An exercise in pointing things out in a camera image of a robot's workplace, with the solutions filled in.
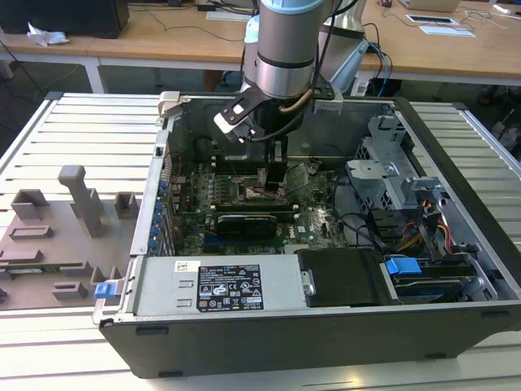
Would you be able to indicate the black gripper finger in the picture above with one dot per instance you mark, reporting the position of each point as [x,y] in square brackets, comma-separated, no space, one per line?
[277,175]

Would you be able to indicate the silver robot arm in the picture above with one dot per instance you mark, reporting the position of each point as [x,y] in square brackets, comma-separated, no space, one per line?
[285,40]

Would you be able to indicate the CPU socket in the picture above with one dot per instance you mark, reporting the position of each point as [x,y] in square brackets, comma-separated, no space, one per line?
[252,191]

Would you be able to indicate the black drive cover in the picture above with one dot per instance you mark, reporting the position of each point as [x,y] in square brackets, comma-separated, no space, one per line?
[346,277]

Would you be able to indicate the black graphics card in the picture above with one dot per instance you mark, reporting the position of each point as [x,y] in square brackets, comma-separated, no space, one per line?
[248,228]

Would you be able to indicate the green motherboard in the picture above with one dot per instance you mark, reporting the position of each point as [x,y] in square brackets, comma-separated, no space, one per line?
[313,228]

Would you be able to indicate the grey metal drive cage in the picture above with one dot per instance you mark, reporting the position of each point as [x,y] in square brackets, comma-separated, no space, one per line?
[378,183]

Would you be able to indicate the pale grey case latch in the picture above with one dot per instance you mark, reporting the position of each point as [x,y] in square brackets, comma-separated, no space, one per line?
[169,102]

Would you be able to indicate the white paper sheet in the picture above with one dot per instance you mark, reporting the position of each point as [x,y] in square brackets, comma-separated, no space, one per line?
[228,15]
[447,31]

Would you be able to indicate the wooden desk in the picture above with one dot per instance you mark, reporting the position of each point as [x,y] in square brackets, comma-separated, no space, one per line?
[447,57]
[163,45]

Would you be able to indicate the hard disk in blue carrier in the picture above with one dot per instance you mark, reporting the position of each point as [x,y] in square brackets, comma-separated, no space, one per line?
[401,266]

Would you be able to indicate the silver power supply with label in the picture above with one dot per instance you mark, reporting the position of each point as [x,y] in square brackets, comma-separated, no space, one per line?
[163,285]

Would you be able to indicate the black open PC case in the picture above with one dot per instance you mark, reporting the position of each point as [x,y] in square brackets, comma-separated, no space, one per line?
[285,346]

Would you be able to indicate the white framed tablet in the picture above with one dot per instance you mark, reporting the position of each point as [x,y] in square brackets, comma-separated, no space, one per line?
[431,19]

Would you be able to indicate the beige laptop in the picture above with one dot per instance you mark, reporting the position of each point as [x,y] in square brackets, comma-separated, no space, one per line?
[431,5]

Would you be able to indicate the blue case latch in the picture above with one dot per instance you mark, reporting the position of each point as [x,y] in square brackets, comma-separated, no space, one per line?
[102,291]

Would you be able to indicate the black box on desk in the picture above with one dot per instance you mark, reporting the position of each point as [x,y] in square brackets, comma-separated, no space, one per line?
[61,16]

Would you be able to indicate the grey parts rack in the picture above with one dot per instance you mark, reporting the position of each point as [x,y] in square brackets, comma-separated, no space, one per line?
[49,244]

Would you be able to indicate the crumpled white paper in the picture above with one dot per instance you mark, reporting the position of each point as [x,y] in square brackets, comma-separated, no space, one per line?
[45,36]

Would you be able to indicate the green RAM stick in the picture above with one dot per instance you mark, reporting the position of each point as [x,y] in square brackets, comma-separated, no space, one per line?
[49,267]

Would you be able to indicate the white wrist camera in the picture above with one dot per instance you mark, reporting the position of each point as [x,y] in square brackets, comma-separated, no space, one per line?
[228,120]

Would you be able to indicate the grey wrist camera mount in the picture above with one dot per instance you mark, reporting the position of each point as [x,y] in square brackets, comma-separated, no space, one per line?
[327,104]

